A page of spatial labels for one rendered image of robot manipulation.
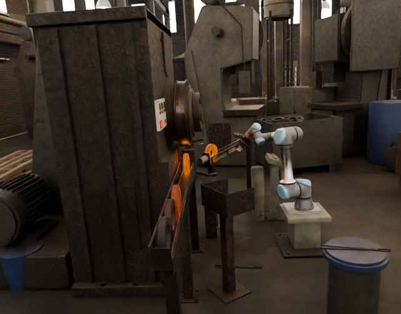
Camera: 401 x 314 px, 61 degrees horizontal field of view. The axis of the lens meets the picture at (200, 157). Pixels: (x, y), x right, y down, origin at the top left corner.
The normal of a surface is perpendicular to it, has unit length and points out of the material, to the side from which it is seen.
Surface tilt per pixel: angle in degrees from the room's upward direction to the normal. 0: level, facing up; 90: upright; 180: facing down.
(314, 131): 90
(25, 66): 90
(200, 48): 90
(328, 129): 90
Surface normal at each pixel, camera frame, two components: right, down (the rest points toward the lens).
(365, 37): 0.29, 0.19
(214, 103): -0.29, 0.23
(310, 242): -0.03, 0.22
